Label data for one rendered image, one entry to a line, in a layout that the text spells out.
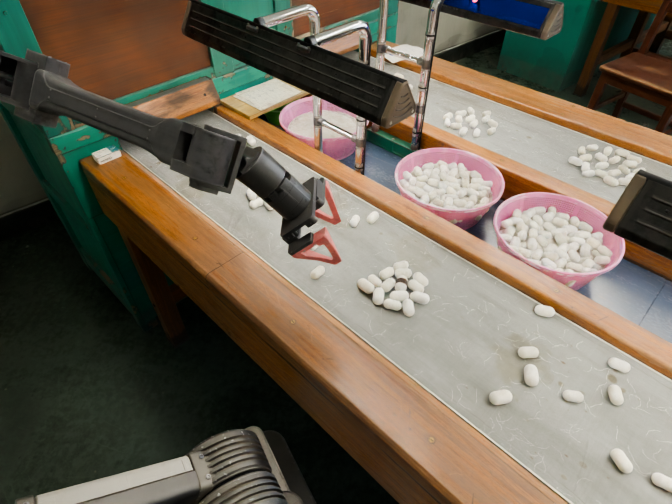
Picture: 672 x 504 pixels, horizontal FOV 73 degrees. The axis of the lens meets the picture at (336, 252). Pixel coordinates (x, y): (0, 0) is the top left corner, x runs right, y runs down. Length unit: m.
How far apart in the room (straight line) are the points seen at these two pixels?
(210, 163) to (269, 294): 0.33
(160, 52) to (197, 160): 0.80
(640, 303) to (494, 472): 0.57
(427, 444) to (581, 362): 0.33
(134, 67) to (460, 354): 1.07
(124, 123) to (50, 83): 0.17
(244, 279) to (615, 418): 0.67
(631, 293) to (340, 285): 0.63
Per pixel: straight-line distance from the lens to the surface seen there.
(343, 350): 0.78
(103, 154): 1.33
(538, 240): 1.10
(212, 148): 0.63
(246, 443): 0.71
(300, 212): 0.68
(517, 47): 3.79
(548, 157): 1.39
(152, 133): 0.69
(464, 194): 1.17
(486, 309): 0.91
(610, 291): 1.15
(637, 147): 1.51
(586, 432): 0.84
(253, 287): 0.88
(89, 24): 1.32
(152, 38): 1.39
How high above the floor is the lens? 1.42
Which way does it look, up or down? 44 degrees down
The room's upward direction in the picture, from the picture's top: straight up
